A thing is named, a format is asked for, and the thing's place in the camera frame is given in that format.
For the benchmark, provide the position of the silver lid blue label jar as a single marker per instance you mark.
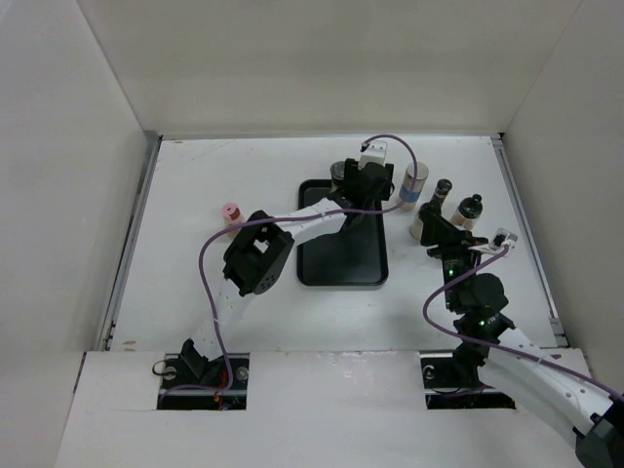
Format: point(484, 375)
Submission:
point(415, 177)

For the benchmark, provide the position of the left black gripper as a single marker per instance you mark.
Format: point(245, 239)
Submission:
point(351, 173)

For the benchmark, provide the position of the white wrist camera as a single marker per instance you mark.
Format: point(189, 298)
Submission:
point(503, 238)
point(373, 152)

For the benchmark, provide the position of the tall dark pepper grinder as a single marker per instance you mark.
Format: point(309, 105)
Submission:
point(441, 191)

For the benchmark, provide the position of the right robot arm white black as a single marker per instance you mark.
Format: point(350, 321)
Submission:
point(493, 351)

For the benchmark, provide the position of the black knob cap bottle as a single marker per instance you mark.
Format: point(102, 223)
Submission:
point(468, 212)

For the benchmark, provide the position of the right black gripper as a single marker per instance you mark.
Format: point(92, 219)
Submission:
point(439, 231)

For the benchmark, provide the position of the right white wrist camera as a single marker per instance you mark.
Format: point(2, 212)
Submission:
point(503, 238)

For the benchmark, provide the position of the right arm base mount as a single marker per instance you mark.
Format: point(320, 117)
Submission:
point(450, 382)

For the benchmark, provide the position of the black plastic tray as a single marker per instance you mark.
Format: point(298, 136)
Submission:
point(353, 258)

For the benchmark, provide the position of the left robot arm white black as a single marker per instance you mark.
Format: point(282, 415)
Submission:
point(256, 257)

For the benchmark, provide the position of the black cap spice bottle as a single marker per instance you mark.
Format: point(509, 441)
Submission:
point(416, 227)

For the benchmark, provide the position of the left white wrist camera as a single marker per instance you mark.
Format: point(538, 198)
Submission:
point(373, 152)

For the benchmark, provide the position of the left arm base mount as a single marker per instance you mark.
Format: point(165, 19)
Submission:
point(190, 381)

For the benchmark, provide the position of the pink cap spice bottle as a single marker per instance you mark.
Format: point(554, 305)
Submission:
point(232, 214)

